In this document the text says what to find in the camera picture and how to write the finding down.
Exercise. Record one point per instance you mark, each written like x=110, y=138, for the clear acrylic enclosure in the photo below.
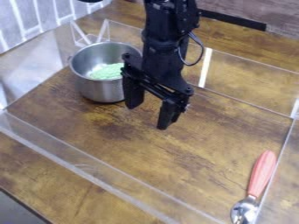
x=91, y=163

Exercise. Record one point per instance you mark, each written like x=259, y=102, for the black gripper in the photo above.
x=155, y=72

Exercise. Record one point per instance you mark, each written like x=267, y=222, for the green object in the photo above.
x=108, y=72

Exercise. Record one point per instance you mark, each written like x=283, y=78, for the silver pot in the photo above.
x=91, y=58

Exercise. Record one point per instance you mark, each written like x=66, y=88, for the red handled metal spoon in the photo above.
x=245, y=211

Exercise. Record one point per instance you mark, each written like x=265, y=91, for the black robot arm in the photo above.
x=170, y=21

